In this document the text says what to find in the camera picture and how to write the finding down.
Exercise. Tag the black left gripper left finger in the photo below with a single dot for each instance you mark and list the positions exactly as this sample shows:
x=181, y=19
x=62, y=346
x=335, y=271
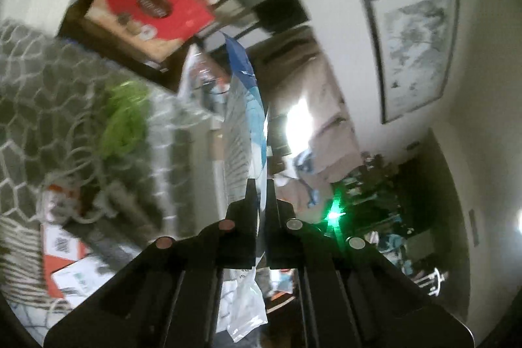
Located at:
x=169, y=295

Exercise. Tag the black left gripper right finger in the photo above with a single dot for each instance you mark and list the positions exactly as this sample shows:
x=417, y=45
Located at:
x=350, y=294

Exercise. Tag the KN95 face mask bag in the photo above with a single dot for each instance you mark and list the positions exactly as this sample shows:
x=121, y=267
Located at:
x=242, y=311

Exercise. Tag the orange white small box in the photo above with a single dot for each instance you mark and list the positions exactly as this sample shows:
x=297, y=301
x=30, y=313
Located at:
x=59, y=247

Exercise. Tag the grey hexagon pattern blanket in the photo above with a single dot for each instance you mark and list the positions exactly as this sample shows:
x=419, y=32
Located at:
x=54, y=106

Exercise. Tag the brown sofa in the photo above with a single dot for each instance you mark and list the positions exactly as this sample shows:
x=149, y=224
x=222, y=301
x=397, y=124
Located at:
x=319, y=134

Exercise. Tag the framed grey picture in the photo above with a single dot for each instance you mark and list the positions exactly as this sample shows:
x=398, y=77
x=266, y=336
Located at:
x=413, y=45

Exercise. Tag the red Collection gift box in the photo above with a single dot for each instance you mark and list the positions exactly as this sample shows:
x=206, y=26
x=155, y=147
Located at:
x=155, y=27

